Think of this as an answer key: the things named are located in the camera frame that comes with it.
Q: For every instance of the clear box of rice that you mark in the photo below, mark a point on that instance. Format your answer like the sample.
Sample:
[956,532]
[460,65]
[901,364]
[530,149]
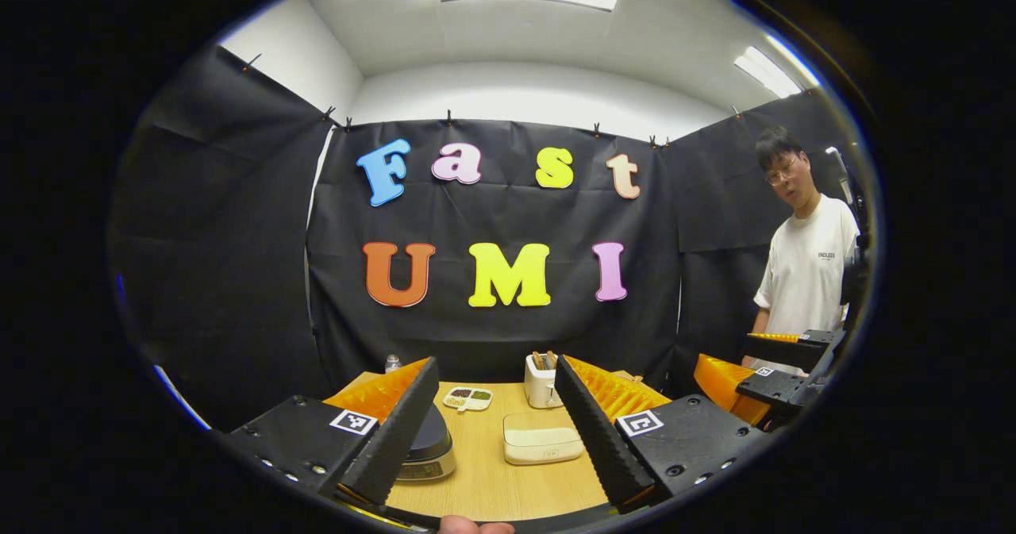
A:
[540,443]

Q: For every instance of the white divided dish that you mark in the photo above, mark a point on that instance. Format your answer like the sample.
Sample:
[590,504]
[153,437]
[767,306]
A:
[468,395]

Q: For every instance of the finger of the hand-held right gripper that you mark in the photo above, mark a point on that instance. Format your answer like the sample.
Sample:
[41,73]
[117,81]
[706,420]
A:
[782,387]
[794,351]

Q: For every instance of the small clear bottle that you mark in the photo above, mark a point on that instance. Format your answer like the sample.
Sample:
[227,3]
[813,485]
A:
[393,363]

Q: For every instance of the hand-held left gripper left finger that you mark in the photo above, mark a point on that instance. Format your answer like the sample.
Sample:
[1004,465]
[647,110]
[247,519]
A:
[397,439]

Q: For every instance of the white toaster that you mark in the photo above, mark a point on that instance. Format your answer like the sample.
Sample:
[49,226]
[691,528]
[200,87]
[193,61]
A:
[541,391]

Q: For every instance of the black backdrop cloth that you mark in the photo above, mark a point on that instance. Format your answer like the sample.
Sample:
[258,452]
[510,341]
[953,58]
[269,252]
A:
[508,209]

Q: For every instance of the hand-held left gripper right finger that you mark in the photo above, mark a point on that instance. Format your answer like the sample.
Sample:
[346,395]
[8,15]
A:
[595,439]

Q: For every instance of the dark rice cooker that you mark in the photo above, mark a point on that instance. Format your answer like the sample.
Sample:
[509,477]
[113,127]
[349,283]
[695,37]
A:
[432,439]

